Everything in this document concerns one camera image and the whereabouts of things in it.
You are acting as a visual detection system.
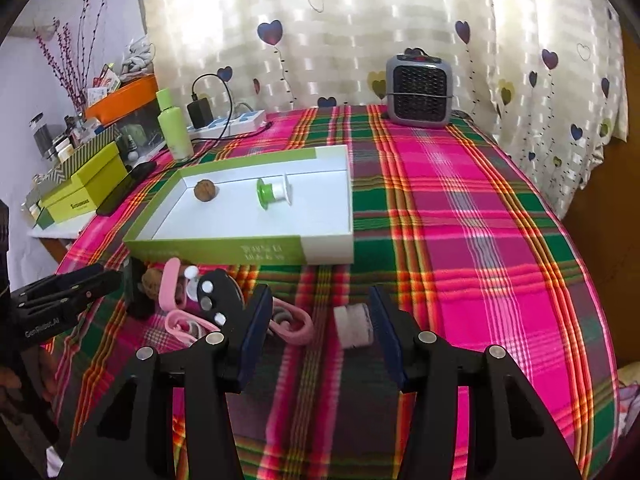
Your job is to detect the pink plaid tablecloth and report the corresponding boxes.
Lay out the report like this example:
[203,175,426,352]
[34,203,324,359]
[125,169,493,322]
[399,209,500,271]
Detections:
[27,104,621,480]

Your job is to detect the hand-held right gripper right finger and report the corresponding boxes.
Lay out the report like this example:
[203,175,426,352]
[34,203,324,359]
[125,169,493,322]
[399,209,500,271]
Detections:
[369,285,583,480]

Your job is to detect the pink rubber loop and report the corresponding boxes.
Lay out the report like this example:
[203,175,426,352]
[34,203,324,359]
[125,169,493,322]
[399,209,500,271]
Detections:
[267,304,315,347]

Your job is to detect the lime green cardboard box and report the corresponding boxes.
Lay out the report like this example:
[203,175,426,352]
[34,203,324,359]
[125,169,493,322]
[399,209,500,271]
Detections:
[37,141,133,226]

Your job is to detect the light green lotion bottle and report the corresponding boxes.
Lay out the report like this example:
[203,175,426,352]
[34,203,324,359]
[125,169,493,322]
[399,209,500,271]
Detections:
[156,88,195,161]

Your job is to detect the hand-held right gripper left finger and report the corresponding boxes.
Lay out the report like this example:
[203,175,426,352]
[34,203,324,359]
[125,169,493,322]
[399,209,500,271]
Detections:
[59,284,275,480]

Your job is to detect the black smartphone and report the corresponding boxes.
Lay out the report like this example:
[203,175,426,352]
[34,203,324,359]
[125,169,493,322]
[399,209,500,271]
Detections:
[96,161,158,217]

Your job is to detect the orange storage box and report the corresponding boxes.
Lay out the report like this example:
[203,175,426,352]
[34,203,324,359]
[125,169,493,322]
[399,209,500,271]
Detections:
[84,74,158,125]

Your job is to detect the black clip with white dots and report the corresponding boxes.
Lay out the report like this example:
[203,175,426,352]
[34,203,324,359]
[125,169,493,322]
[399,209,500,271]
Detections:
[197,268,248,333]

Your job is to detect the white side table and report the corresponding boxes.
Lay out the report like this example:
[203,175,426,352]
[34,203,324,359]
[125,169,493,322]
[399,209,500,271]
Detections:
[29,210,96,239]

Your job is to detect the clear glass tank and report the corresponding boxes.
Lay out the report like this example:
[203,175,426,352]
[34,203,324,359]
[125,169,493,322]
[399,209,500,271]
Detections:
[95,105,167,161]

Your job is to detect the white power strip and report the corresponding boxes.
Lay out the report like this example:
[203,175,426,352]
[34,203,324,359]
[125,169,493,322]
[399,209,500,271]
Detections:
[187,108,267,137]

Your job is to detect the grey desk heater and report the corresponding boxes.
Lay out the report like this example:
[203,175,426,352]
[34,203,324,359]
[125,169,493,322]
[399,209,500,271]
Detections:
[385,48,455,126]

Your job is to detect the pink and white clip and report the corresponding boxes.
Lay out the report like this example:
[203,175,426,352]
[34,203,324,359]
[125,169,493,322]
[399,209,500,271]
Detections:
[165,309,206,343]

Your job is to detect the zigzag patterned box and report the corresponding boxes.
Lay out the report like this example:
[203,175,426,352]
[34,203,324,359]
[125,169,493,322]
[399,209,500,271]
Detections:
[32,125,121,196]

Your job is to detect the white tape roll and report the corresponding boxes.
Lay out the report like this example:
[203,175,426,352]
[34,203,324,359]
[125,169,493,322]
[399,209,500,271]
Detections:
[334,302,373,350]

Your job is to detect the wooden cabinet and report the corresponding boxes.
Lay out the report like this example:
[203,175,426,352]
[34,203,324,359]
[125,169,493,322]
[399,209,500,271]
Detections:
[565,10,640,371]

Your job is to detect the black rectangular box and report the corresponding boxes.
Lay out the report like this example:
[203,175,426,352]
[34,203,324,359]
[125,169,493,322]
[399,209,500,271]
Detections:
[127,257,153,321]

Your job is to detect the glass jar with black lid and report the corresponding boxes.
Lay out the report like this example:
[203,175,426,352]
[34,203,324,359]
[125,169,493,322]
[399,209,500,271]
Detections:
[29,112,56,161]

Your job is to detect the red berry branches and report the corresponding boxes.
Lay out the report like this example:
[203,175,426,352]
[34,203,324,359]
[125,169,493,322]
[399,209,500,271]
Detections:
[35,0,113,111]

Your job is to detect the green and white cardboard tray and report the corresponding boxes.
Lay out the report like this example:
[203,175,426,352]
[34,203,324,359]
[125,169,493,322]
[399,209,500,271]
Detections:
[122,144,356,266]

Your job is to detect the brown walnut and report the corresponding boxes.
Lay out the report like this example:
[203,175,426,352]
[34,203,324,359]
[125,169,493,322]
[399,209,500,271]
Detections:
[141,269,163,301]
[195,179,220,204]

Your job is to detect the black charger plug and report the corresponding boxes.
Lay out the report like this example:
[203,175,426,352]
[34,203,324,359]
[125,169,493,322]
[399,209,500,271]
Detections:
[187,99,216,130]

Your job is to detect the black charger cable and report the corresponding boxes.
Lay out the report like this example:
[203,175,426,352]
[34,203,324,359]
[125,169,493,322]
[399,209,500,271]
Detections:
[190,73,273,142]

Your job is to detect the cream curtain with hearts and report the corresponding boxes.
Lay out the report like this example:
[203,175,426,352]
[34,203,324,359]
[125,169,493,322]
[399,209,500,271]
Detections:
[137,0,628,191]

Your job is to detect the pink oblong case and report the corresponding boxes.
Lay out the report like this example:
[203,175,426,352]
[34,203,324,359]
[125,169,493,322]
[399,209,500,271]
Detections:
[157,257,187,311]

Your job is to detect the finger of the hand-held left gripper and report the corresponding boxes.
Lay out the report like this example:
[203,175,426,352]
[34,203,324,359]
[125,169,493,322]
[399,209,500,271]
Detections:
[10,264,125,307]
[17,292,103,333]

